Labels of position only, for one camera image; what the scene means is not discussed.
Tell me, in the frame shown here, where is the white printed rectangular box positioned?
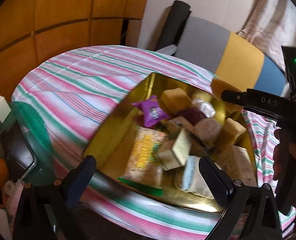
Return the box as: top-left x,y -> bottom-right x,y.
210,145 -> 257,187

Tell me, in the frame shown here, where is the clear plastic packet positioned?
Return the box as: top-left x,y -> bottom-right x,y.
192,98 -> 216,118

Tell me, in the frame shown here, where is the dark purple packet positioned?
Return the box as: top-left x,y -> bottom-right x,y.
177,107 -> 207,126

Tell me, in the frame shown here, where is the small green white box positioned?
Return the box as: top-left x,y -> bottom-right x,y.
157,128 -> 191,171

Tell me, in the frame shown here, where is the yellow snack bag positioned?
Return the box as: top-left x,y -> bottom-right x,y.
119,127 -> 167,194

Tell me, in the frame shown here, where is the purple snack packet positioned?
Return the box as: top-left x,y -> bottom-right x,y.
132,95 -> 169,128

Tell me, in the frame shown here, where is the person right hand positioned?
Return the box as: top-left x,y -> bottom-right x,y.
272,128 -> 296,228

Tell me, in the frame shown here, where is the gold metal tin tray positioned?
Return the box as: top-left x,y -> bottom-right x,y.
84,73 -> 245,213

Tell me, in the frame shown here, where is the grey yellow blue chair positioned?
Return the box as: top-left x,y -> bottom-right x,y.
175,17 -> 286,96

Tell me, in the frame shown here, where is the black phone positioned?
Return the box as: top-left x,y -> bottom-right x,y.
0,121 -> 36,182

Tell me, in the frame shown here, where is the green glass side table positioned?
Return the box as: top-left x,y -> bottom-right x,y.
0,101 -> 56,186

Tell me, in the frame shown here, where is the striped pink green bedsheet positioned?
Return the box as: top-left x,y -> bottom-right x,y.
11,44 -> 296,240

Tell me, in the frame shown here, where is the floral beige curtain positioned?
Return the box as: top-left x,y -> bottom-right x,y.
238,0 -> 296,71

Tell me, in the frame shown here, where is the black rolled mat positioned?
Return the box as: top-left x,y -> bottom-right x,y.
155,0 -> 191,51

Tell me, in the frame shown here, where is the orange wooden wardrobe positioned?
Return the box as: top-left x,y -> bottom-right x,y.
0,0 -> 147,99

